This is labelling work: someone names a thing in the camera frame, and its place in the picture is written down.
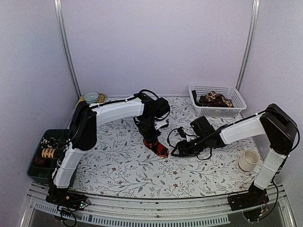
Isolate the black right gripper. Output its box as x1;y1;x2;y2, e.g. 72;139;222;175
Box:
171;134;209;157

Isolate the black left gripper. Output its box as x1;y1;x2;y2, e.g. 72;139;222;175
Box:
137;116;161;143

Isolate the red black striped tie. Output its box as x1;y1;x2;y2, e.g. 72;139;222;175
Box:
143;139;169;158

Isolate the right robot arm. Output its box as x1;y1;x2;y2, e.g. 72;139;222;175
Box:
171;104;300;206

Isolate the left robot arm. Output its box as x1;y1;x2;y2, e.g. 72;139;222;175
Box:
49;90;170;205

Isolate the yellow woven coaster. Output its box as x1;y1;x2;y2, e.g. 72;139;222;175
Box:
75;94;106;107

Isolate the floral patterned table mat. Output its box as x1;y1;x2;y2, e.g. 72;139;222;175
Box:
66;96;272;199

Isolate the white perforated plastic basket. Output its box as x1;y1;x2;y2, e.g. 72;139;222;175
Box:
188;84;247;117

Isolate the brown patterned tie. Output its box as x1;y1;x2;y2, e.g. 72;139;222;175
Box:
198;91;234;108

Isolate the light blue bowl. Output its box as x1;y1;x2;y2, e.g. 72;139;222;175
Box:
83;91;99;104

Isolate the white ceramic mug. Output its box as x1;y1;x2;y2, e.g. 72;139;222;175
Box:
238;149;260;172

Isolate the black floral rolled tie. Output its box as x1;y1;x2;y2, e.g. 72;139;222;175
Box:
40;137;59;149

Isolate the tan patterned rolled tie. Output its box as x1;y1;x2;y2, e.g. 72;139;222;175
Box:
41;148;56;159

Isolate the dark red rolled tie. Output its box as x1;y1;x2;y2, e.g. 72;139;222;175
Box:
34;157;51;168

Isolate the dark green divided organizer box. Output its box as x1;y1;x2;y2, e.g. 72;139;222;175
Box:
27;129;69;185

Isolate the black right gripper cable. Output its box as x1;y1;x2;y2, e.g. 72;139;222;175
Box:
167;127;213;161

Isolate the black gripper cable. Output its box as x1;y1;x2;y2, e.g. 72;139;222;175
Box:
134;89;161;100
167;127;213;161

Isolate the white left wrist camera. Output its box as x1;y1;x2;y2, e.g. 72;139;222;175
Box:
155;120;169;130

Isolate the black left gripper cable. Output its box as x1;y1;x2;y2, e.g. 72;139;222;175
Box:
134;89;161;100

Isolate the slotted aluminium front rail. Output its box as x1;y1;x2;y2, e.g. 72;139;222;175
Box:
21;192;299;227

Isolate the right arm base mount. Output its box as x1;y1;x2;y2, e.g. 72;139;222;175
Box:
227;182;279;223

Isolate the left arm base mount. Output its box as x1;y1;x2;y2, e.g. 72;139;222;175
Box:
45;185;90;224

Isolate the left aluminium frame post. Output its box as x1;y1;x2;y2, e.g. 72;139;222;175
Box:
53;0;81;98

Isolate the aluminium frame post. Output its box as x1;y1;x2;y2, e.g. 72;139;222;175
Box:
236;0;260;91
53;0;81;98

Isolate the right aluminium frame post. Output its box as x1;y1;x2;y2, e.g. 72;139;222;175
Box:
236;0;260;91

